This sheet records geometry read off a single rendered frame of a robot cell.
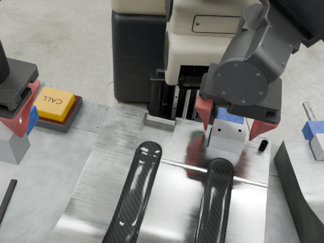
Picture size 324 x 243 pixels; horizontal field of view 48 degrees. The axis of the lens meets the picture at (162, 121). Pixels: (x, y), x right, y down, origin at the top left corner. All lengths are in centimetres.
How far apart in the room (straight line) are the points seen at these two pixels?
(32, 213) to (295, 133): 150
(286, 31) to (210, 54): 50
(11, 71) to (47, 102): 25
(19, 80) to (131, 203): 22
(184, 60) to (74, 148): 38
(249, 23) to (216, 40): 50
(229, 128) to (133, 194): 17
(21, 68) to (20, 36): 188
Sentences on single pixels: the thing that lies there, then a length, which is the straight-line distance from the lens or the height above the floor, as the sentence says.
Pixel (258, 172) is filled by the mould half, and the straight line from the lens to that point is 55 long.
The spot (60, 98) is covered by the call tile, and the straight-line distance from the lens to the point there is 69.
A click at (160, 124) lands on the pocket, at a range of 60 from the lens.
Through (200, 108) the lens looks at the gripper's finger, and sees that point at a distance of 49.
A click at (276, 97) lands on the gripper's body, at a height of 100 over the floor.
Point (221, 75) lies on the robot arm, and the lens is 37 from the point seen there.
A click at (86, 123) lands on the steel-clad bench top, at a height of 80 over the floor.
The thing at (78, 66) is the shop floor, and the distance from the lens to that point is 206.
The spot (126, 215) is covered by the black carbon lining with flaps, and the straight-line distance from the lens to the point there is 50.
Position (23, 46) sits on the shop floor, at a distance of 225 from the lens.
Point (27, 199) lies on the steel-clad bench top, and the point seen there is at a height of 80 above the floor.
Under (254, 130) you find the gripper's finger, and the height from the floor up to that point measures 93.
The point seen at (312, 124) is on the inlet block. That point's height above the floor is 87.
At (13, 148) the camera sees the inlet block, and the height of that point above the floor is 94.
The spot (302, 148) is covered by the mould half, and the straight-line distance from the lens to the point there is 65.
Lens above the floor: 132
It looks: 49 degrees down
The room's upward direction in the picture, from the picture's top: 6 degrees clockwise
